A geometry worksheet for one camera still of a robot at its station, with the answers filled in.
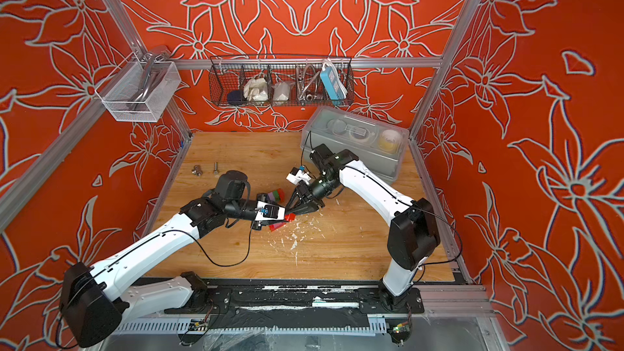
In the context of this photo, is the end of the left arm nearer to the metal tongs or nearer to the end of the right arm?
the end of the right arm

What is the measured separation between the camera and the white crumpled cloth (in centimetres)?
91

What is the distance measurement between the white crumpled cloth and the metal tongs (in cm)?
28

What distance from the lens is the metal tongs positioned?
0.74 metres
